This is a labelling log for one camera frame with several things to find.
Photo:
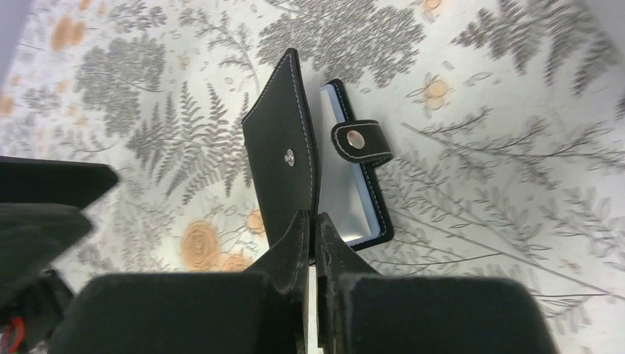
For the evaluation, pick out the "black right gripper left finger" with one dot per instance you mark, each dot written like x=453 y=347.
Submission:
x=216 y=312

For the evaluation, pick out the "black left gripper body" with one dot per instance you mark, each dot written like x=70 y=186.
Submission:
x=42 y=203

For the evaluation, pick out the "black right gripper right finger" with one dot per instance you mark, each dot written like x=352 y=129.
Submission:
x=363 y=311

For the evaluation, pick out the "black leather card holder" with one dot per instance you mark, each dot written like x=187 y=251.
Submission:
x=319 y=163

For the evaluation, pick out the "floral patterned table mat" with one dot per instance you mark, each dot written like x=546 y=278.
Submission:
x=506 y=119

